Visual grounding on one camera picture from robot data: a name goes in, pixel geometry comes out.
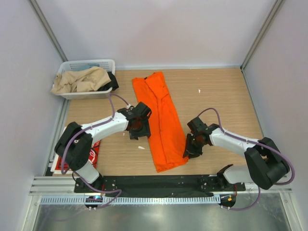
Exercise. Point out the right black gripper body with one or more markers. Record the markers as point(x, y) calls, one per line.
point(196, 145)

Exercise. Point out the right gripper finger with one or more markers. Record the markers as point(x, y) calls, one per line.
point(188, 143)
point(194, 153)

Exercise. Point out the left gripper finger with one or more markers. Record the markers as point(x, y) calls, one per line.
point(134, 135)
point(147, 129)

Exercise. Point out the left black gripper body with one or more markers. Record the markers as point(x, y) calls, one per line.
point(139, 129)

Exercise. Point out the orange t shirt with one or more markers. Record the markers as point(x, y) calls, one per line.
point(167, 140)

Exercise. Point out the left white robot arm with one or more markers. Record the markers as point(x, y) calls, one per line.
point(76, 141)

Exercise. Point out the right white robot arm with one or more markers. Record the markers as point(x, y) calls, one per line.
point(264, 165)

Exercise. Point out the black t shirt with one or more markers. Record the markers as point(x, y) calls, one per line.
point(113, 84)

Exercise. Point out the beige t shirt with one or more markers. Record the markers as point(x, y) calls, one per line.
point(88, 80)

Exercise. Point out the white plastic basket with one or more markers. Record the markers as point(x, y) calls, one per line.
point(107, 64)

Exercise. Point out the red coca cola t shirt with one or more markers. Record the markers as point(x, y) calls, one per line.
point(93, 158)

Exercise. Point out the light blue cloth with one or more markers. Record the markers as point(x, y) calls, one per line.
point(84, 67)

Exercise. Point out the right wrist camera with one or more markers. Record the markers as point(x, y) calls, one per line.
point(197, 126)

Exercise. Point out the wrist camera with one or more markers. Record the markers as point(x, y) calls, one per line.
point(142, 109)
point(197, 126)

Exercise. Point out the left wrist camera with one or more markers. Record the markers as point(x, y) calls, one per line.
point(142, 109)

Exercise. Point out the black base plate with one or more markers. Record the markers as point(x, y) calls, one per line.
point(172, 186)

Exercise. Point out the white slotted cable duct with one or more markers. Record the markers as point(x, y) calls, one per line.
point(96, 200)

